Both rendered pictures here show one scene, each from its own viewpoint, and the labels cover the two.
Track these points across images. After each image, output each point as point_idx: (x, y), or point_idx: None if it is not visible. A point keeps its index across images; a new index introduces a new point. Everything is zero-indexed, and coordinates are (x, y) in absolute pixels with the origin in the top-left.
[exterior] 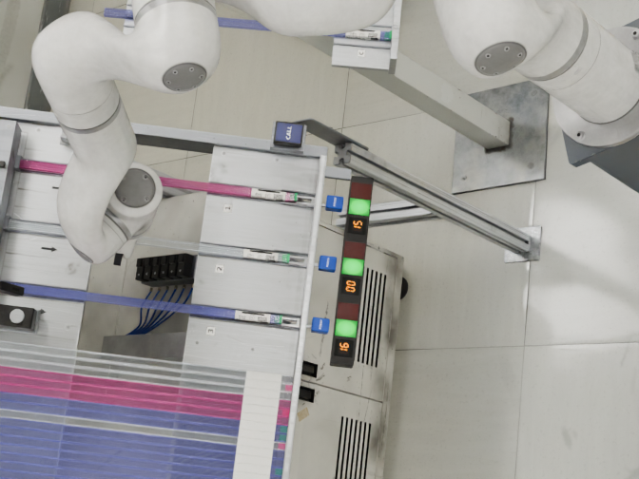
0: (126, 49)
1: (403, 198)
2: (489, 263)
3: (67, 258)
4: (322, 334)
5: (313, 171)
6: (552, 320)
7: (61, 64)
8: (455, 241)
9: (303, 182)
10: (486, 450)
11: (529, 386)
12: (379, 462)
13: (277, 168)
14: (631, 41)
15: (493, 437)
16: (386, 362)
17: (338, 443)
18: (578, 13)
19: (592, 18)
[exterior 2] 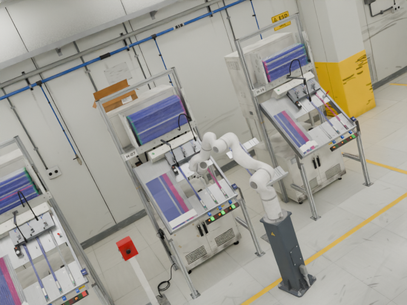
0: (212, 140)
1: (244, 218)
2: (252, 251)
3: (189, 171)
4: (214, 229)
5: (232, 195)
6: (249, 267)
7: (206, 137)
8: (252, 244)
9: (229, 195)
10: (218, 275)
11: (235, 272)
12: (201, 261)
13: (228, 189)
14: (284, 212)
15: (221, 275)
16: (220, 248)
17: (198, 248)
18: (274, 195)
19: (277, 200)
